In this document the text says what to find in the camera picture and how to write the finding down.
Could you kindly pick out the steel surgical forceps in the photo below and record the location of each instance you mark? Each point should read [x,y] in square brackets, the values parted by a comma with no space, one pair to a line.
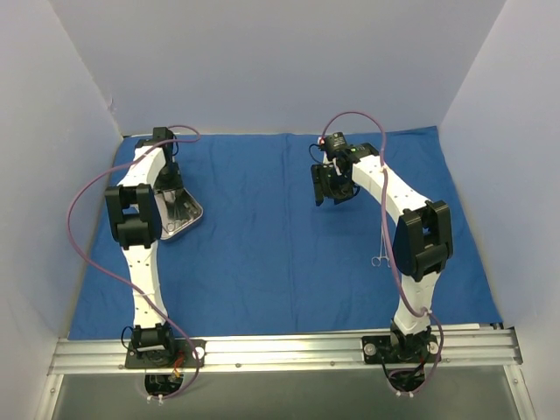
[382,258]

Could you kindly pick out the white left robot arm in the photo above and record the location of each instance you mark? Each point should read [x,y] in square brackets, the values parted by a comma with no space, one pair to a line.
[136,225]

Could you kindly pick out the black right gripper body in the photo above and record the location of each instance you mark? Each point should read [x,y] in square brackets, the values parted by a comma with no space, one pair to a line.
[318,185]

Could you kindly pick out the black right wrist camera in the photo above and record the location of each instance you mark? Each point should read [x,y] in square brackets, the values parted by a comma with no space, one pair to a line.
[333,144]

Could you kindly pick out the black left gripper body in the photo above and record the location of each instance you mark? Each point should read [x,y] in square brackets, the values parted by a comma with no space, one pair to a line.
[165,178]

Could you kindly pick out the stainless steel instrument tray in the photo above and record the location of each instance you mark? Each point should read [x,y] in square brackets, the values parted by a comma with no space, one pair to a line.
[196,212]

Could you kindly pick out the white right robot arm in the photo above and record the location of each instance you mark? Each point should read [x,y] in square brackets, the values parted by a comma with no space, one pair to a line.
[416,231]

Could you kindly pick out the steel hemostat clamp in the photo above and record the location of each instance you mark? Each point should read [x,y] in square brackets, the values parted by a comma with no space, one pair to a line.
[178,214]

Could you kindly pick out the aluminium front frame rail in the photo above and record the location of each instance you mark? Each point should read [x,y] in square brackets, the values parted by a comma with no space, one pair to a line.
[467,345]

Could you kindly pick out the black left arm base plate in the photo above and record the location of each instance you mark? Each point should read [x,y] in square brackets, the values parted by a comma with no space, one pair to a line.
[183,355]

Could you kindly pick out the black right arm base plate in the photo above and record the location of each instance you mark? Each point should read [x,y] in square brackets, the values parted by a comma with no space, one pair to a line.
[394,348]

